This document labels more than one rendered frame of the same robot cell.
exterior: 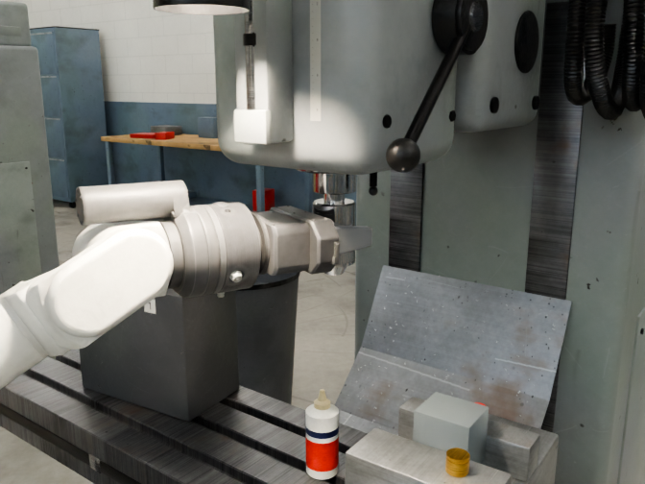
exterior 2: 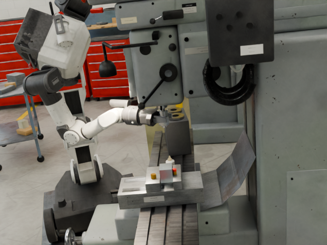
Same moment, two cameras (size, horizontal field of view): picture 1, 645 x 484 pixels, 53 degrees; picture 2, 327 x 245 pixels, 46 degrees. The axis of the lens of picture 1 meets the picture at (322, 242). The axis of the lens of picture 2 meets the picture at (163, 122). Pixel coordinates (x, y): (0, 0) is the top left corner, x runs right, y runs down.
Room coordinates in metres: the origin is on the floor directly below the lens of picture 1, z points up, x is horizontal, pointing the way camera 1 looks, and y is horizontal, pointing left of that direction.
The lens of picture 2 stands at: (-0.15, -1.36, 1.79)
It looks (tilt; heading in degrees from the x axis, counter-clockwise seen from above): 20 degrees down; 58
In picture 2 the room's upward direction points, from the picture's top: 7 degrees counter-clockwise
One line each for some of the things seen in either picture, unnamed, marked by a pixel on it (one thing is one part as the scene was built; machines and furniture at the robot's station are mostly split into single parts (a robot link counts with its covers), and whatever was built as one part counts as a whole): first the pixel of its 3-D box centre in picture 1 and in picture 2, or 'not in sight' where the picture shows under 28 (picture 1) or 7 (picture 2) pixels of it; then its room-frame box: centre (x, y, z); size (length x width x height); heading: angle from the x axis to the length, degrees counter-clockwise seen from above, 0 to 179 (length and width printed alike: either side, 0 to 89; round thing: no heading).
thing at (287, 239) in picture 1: (258, 245); (144, 116); (0.64, 0.07, 1.23); 0.13 x 0.12 x 0.10; 31
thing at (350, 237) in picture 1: (348, 239); (159, 119); (0.66, -0.03, 1.23); 0.06 x 0.02 x 0.03; 121
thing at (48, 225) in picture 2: not in sight; (50, 225); (0.27, 0.71, 0.50); 0.20 x 0.05 x 0.20; 71
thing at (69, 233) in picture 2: not in sight; (77, 238); (0.29, 0.29, 0.63); 0.16 x 0.12 x 0.12; 143
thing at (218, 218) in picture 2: not in sight; (173, 205); (0.69, -0.01, 0.79); 0.50 x 0.35 x 0.12; 143
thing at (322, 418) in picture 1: (322, 430); (170, 166); (0.71, 0.00, 0.98); 0.04 x 0.04 x 0.11
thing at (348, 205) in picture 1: (334, 205); (162, 110); (0.69, -0.01, 1.26); 0.05 x 0.05 x 0.01
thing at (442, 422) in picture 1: (450, 434); (166, 172); (0.60, -0.13, 1.04); 0.06 x 0.05 x 0.06; 55
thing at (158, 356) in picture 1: (156, 328); (176, 130); (0.93, 0.25, 1.03); 0.22 x 0.12 x 0.20; 60
